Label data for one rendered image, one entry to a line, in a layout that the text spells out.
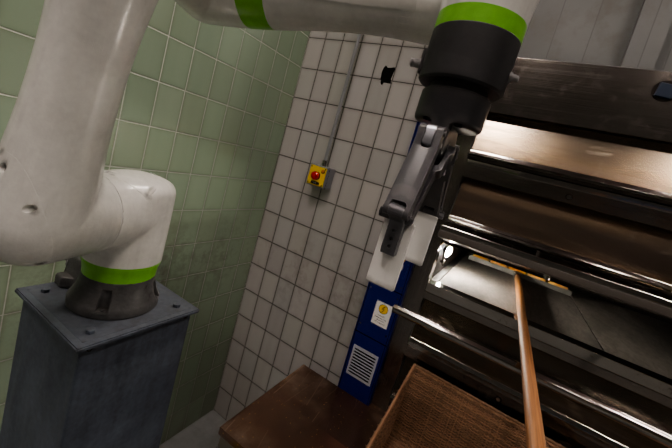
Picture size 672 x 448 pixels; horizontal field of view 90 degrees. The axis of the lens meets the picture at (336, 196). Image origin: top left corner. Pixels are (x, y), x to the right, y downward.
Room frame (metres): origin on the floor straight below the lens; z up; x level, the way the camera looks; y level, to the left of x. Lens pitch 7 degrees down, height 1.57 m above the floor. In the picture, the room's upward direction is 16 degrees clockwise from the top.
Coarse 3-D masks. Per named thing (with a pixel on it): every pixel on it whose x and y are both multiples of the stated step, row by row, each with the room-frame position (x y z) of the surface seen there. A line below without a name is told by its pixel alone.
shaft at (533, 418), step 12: (516, 276) 1.80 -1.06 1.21; (516, 288) 1.55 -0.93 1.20; (516, 300) 1.38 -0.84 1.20; (528, 336) 0.98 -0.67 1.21; (528, 348) 0.89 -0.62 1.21; (528, 360) 0.82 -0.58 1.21; (528, 372) 0.76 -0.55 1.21; (528, 384) 0.70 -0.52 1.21; (528, 396) 0.66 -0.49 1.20; (528, 408) 0.62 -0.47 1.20; (540, 408) 0.63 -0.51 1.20; (528, 420) 0.59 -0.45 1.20; (540, 420) 0.59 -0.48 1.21; (528, 432) 0.55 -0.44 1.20; (540, 432) 0.55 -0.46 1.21; (528, 444) 0.53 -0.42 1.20; (540, 444) 0.52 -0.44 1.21
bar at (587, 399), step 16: (416, 320) 0.98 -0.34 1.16; (448, 336) 0.94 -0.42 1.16; (464, 336) 0.93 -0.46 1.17; (480, 352) 0.90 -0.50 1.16; (496, 352) 0.89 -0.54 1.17; (512, 368) 0.86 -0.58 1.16; (544, 384) 0.82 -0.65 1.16; (560, 384) 0.81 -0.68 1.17; (576, 400) 0.79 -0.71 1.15; (592, 400) 0.78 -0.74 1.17; (608, 416) 0.76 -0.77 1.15; (624, 416) 0.75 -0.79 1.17; (640, 432) 0.73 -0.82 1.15; (656, 432) 0.72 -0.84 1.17
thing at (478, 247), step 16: (448, 240) 1.26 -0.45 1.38; (464, 240) 1.17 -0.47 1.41; (496, 256) 1.12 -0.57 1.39; (512, 256) 1.10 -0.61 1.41; (544, 272) 1.05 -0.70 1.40; (560, 272) 1.04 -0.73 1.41; (592, 288) 0.99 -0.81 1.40; (608, 288) 0.98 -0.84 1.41; (640, 304) 0.94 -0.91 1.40; (656, 304) 0.93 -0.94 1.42
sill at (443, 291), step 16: (432, 288) 1.33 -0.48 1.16; (448, 288) 1.33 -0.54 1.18; (464, 304) 1.27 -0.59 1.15; (480, 304) 1.25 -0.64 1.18; (496, 320) 1.22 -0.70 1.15; (512, 320) 1.19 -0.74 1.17; (528, 320) 1.21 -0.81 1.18; (544, 336) 1.15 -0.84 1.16; (560, 336) 1.14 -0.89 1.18; (576, 352) 1.10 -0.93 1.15; (592, 352) 1.08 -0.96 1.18; (608, 368) 1.06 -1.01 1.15; (624, 368) 1.04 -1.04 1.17; (640, 368) 1.05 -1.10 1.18; (640, 384) 1.02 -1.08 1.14; (656, 384) 1.00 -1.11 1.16
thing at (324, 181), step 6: (312, 168) 1.57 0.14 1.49; (318, 168) 1.56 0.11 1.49; (324, 168) 1.54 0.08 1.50; (330, 168) 1.55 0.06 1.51; (324, 174) 1.54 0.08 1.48; (330, 174) 1.56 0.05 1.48; (312, 180) 1.56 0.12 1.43; (318, 180) 1.55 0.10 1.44; (324, 180) 1.54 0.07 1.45; (330, 180) 1.57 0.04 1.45; (318, 186) 1.55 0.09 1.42; (324, 186) 1.54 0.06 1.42; (330, 186) 1.59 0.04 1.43
